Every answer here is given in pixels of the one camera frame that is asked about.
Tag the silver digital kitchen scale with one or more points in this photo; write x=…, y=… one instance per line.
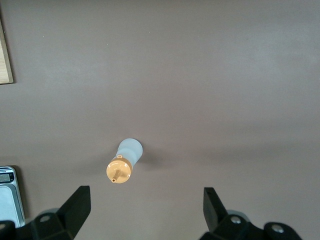
x=7, y=197

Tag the brown table cover sheet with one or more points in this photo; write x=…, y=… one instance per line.
x=175, y=75

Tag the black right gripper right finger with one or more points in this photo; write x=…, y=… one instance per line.
x=215, y=215

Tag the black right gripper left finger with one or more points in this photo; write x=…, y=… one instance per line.
x=72, y=212

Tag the translucent sauce bottle orange cap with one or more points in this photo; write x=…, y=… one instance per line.
x=126, y=150

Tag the wooden cutting board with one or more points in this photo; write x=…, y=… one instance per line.
x=3, y=60

